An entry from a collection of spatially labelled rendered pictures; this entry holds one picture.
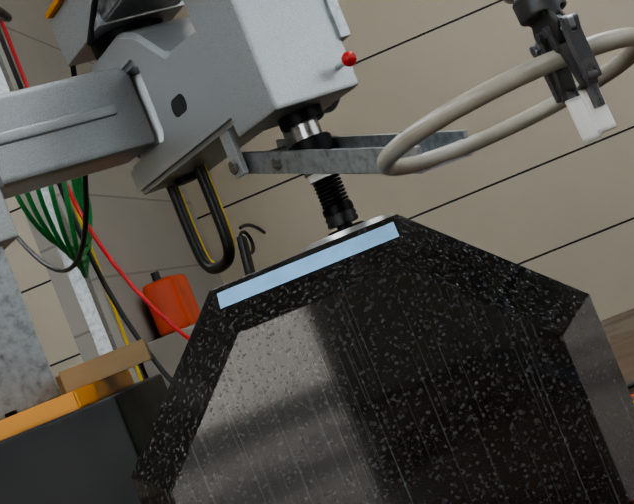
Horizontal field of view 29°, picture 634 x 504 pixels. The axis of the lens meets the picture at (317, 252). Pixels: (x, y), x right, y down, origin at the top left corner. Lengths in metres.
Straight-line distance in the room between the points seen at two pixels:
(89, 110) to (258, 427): 1.27
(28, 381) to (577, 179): 5.06
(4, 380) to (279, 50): 0.96
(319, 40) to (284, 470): 0.98
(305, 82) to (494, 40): 4.99
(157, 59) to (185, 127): 0.17
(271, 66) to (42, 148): 0.71
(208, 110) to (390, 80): 4.76
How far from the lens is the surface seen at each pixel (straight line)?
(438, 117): 1.85
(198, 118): 2.81
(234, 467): 2.01
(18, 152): 2.96
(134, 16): 3.16
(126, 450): 2.56
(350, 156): 2.38
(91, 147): 3.02
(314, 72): 2.55
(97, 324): 5.00
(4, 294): 2.85
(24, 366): 2.83
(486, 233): 7.39
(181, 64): 2.81
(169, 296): 5.69
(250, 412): 2.00
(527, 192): 7.39
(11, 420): 2.66
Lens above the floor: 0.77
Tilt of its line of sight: 2 degrees up
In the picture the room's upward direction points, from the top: 22 degrees counter-clockwise
